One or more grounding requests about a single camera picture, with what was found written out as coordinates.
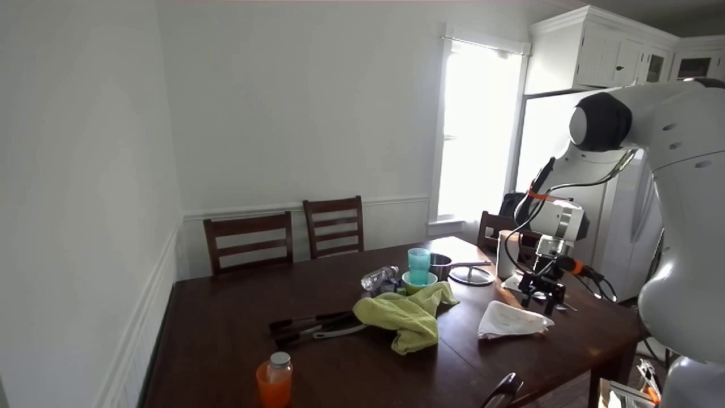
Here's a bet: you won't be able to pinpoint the right dark wooden chair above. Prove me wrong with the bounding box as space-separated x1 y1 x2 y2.
303 196 365 259

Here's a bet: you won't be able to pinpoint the green cloth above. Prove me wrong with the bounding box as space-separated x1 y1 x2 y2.
353 281 457 356

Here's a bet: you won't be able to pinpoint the clear plastic bag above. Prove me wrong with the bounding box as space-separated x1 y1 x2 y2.
359 265 401 295

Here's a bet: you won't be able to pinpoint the teal plastic cup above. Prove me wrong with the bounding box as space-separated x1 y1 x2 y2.
407 247 430 273

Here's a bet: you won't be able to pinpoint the small steel pot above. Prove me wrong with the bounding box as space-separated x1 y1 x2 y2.
430 255 451 281

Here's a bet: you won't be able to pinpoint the orange juice bottle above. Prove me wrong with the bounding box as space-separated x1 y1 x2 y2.
256 352 293 408

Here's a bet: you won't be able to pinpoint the dark wooden chair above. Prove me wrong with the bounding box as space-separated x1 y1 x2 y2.
303 196 365 259
203 212 293 276

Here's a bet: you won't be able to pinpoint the glass pan lid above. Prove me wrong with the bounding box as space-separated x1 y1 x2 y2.
448 263 493 289

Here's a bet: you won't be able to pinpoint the far side wooden chair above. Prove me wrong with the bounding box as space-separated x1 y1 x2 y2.
477 193 523 255

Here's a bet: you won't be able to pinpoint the small crumpled white napkin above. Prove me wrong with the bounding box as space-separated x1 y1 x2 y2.
502 275 523 293

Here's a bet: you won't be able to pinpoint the white upper cabinet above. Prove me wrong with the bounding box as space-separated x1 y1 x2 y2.
525 7 725 95

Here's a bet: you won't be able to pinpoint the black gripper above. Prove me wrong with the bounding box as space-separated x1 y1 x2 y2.
519 237 572 306

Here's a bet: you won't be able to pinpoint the near chair back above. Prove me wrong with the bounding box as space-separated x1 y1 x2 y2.
481 372 523 408

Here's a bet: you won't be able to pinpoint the black tongs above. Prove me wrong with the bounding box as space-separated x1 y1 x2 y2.
268 310 365 350

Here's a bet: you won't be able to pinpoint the left dark wooden chair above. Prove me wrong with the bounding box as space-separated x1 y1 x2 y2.
203 212 293 276

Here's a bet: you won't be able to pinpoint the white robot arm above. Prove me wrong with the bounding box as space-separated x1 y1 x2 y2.
568 79 725 364

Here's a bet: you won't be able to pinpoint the teal bowl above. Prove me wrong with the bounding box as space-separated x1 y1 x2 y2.
401 273 438 290

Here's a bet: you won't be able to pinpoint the white refrigerator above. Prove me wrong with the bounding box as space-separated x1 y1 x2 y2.
516 91 661 303

